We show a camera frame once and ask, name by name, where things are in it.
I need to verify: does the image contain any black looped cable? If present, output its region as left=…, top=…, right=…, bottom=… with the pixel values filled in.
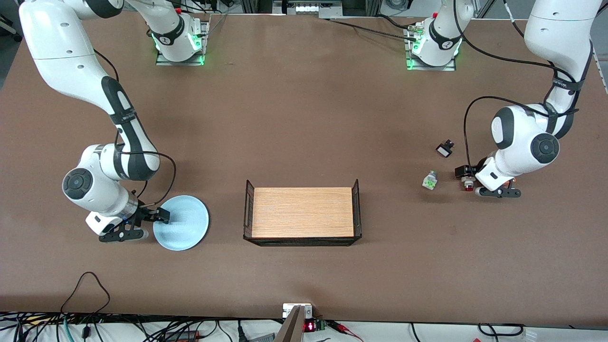
left=60, top=271, right=111, bottom=316

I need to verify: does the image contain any aluminium edge rail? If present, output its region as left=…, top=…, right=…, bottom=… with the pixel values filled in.
left=589, top=40, right=608, bottom=92

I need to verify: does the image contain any light blue round plate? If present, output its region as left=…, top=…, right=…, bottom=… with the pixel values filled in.
left=153, top=195, right=209, bottom=251

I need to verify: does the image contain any red clip lead cable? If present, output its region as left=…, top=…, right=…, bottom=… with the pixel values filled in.
left=327, top=320, right=364, bottom=342

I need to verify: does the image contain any black power adapter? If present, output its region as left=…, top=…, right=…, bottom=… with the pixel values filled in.
left=164, top=330, right=200, bottom=342

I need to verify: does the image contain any black coiled cable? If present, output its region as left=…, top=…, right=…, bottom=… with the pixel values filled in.
left=477, top=323, right=525, bottom=337

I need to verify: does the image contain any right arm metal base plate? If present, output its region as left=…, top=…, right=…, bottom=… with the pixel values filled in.
left=156, top=19, right=210, bottom=66

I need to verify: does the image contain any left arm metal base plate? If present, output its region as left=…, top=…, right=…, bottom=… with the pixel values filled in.
left=404, top=24, right=457, bottom=72

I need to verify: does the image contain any aluminium camera mount post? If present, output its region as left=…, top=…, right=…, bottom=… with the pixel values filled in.
left=275, top=303, right=314, bottom=342

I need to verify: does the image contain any black wire tray wooden base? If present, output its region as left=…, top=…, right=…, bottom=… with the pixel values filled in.
left=243, top=179, right=362, bottom=247

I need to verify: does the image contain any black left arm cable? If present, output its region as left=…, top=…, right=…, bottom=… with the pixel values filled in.
left=453, top=0, right=595, bottom=168

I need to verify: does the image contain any aluminium frame with light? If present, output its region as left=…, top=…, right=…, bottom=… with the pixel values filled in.
left=273, top=0, right=343, bottom=19

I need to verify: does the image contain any black cable to arm base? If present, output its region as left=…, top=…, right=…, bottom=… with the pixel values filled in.
left=322, top=17, right=419, bottom=42

